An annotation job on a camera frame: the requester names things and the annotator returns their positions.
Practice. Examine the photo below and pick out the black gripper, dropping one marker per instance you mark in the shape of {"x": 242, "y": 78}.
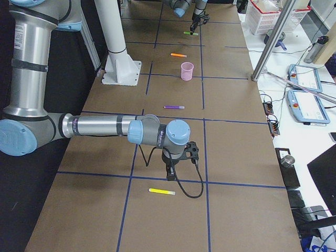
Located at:
{"x": 196, "y": 18}
{"x": 168, "y": 161}

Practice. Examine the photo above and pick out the green highlighter pen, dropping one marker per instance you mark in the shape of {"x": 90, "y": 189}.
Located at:
{"x": 191, "y": 33}

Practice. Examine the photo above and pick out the yellow highlighter pen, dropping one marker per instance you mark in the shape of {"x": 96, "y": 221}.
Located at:
{"x": 160, "y": 191}

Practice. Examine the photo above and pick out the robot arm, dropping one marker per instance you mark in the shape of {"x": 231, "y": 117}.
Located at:
{"x": 181, "y": 6}
{"x": 27, "y": 126}

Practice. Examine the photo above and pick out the orange highlighter pen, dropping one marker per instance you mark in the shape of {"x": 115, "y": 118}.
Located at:
{"x": 178, "y": 55}

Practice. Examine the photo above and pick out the pink mesh pen holder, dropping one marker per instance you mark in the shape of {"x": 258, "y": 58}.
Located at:
{"x": 187, "y": 71}

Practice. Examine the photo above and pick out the purple highlighter pen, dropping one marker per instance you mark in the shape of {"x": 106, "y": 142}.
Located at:
{"x": 174, "y": 107}

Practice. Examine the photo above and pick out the white plastic basket red rim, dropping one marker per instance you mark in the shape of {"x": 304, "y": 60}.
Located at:
{"x": 260, "y": 22}

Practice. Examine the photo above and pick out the blue saucepan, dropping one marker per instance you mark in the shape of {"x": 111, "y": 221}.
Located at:
{"x": 279, "y": 42}

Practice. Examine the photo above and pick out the black orange usb hub lower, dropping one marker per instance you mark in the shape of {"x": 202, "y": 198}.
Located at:
{"x": 273, "y": 127}

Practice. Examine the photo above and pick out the black orange usb hub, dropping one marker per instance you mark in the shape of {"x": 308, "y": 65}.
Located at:
{"x": 273, "y": 127}
{"x": 268, "y": 107}

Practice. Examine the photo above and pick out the black orange usb hub upper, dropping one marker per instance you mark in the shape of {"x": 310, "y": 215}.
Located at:
{"x": 268, "y": 107}

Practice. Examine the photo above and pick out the metal cup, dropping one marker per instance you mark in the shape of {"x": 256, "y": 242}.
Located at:
{"x": 287, "y": 161}

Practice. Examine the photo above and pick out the grey water bottle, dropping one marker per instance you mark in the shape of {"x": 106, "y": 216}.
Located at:
{"x": 316, "y": 47}

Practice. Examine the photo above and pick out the upper blue teach pendant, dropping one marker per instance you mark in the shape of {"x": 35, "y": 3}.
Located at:
{"x": 305, "y": 76}

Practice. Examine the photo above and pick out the blue teach pendant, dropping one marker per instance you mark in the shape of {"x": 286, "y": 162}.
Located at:
{"x": 307, "y": 108}
{"x": 305, "y": 76}

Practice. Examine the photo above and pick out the lower blue teach pendant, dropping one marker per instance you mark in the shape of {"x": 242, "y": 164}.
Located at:
{"x": 307, "y": 108}

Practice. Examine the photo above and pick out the black monitor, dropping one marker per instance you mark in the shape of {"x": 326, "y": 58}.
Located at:
{"x": 322, "y": 171}

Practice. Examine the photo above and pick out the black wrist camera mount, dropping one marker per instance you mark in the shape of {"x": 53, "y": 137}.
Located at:
{"x": 191, "y": 152}

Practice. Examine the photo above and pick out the white camera stand post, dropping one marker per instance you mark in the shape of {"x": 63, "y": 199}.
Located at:
{"x": 120, "y": 68}

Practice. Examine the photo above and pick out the aluminium frame post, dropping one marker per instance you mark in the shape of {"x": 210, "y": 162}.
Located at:
{"x": 277, "y": 30}

